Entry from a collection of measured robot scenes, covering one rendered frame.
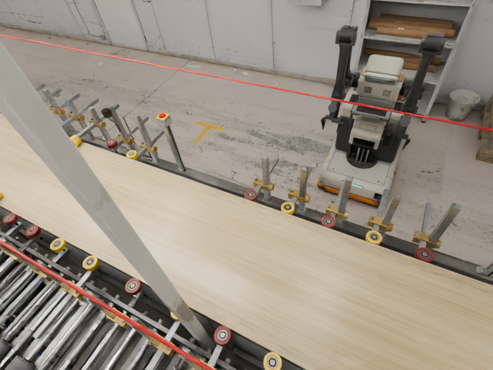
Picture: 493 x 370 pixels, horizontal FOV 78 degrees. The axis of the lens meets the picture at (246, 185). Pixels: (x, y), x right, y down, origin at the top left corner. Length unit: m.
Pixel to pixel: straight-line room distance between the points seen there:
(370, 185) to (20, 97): 2.62
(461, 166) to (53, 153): 3.55
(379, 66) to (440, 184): 1.63
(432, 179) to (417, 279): 1.87
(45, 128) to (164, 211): 1.43
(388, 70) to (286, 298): 1.50
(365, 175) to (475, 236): 1.01
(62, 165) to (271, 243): 1.27
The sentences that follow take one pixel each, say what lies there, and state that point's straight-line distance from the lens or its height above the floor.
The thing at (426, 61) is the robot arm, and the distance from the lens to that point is 1.95.
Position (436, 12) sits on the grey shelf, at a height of 1.00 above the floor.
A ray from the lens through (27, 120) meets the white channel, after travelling 0.59.
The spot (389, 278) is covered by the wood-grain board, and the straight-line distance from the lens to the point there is 1.71.
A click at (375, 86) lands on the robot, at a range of 2.31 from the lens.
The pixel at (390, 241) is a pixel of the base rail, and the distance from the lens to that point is 2.06.
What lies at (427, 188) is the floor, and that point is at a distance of 3.39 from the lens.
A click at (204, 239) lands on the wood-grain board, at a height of 0.90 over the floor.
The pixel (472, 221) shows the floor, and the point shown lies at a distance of 3.31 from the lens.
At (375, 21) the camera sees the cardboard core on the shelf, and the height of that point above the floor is 0.97.
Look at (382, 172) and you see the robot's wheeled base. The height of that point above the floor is 0.28.
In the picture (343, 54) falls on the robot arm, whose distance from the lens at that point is 1.99.
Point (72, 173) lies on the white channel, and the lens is 0.66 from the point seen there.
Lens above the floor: 2.40
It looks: 49 degrees down
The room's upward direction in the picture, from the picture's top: 8 degrees counter-clockwise
